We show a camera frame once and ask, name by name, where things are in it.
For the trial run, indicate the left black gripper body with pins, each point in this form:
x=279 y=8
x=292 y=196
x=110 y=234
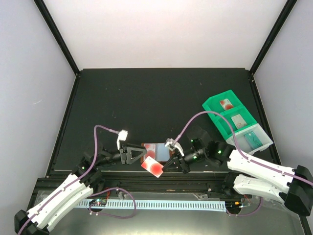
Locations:
x=124 y=155

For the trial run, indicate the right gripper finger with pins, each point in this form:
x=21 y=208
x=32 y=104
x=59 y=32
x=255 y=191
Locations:
x=171 y=161
x=172 y=168

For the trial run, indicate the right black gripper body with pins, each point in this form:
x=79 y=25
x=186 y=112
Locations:
x=185 y=165

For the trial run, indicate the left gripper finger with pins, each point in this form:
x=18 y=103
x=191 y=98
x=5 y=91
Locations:
x=135 y=156
x=136 y=150

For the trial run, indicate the brown leather card holder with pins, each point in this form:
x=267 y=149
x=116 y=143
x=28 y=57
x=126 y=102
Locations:
x=162 y=153

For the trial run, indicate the red white credit card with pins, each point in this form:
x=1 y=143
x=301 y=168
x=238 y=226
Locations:
x=153 y=167

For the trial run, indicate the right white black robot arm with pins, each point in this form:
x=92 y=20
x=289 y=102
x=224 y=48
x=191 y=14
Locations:
x=292 y=187

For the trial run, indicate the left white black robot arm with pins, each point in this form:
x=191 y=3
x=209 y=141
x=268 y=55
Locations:
x=86 y=180

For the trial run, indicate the red white card in holder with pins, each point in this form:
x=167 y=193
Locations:
x=151 y=150

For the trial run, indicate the white card in middle bin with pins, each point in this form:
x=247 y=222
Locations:
x=238 y=121

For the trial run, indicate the teal card in clear bin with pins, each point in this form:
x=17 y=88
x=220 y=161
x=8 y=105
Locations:
x=253 y=140

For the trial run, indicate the red white card in bin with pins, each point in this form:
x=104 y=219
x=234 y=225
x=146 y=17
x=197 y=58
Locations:
x=226 y=104

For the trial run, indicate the left circuit board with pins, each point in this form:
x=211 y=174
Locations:
x=97 y=202

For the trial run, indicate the circuit board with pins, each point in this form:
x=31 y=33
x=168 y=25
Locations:
x=234 y=204
x=97 y=202

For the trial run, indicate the right circuit board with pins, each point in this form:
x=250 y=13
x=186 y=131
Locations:
x=234 y=204

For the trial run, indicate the clear plastic bin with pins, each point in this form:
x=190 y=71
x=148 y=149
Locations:
x=261 y=134

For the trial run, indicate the green plastic bin middle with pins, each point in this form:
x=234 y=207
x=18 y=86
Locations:
x=224 y=129

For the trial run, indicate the green plastic bin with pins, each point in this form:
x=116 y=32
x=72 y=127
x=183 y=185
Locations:
x=224 y=129
x=213 y=104

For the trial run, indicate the green plastic bin far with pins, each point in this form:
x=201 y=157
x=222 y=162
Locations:
x=213 y=104

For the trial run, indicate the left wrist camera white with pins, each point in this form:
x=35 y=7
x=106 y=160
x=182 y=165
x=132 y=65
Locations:
x=122 y=136

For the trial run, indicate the black aluminium rail base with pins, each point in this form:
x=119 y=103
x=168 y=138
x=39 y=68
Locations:
x=169 y=182

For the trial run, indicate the white slotted cable duct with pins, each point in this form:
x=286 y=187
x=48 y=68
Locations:
x=181 y=205

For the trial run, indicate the left black frame post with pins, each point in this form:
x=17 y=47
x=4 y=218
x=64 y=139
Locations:
x=44 y=11

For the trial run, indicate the black frame post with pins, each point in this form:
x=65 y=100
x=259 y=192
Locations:
x=285 y=12
x=44 y=11

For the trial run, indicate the right black frame post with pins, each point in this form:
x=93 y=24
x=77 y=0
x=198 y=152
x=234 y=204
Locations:
x=285 y=12

